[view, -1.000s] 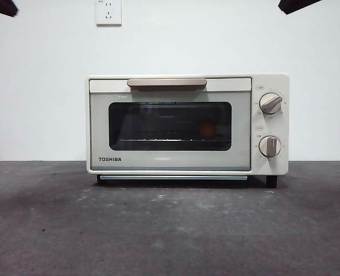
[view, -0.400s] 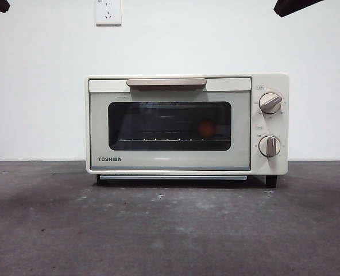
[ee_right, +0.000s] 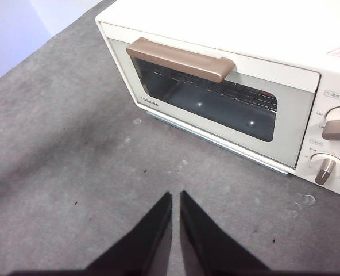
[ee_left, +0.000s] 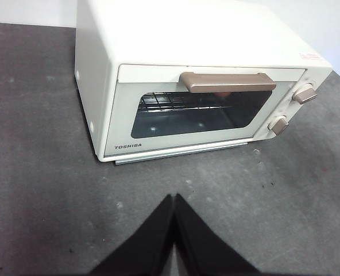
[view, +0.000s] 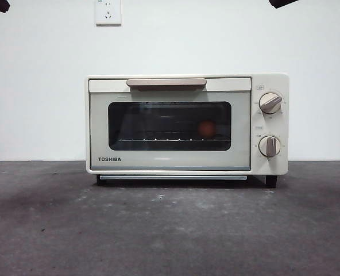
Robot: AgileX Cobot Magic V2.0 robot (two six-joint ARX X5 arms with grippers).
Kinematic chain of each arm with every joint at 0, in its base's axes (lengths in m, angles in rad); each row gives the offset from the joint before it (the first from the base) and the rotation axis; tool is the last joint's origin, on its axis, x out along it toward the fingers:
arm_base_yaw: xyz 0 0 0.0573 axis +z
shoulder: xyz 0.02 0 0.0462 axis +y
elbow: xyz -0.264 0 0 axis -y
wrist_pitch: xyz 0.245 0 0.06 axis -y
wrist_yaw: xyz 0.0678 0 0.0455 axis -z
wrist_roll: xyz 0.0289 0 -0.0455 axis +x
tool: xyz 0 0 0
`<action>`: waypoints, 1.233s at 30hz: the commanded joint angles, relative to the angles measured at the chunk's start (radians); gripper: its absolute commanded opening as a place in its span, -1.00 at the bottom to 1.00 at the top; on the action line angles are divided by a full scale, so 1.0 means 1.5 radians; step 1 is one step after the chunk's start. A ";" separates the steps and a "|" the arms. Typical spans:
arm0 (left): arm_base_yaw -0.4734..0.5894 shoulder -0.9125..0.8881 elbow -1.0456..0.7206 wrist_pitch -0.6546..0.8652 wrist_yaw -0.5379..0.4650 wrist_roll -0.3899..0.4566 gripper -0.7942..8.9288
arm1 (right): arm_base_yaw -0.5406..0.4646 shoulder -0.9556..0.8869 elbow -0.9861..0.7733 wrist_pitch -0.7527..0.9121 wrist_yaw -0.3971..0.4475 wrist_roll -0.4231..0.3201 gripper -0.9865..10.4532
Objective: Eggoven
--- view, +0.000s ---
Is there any beige knob with upright grip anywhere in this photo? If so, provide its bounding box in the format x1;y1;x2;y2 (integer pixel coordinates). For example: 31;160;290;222
258;136;281;158

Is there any brown egg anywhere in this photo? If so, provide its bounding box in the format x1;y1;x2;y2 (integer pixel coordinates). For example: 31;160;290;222
197;120;217;137

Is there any metal wire oven rack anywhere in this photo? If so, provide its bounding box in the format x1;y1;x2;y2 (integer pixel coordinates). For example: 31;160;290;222
118;137;230;143

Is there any beige knob with slanted grip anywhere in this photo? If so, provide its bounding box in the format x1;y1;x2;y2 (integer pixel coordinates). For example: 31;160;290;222
258;91;283;114

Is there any white wall socket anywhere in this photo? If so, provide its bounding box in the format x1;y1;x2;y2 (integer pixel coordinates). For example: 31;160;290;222
95;0;122;26

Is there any oven door with beige handle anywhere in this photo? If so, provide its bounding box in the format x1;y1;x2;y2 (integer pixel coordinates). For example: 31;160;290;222
88;76;252;172

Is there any white Toshiba toaster oven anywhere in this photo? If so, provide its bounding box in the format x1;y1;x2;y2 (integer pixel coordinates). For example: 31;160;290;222
86;73;290;188

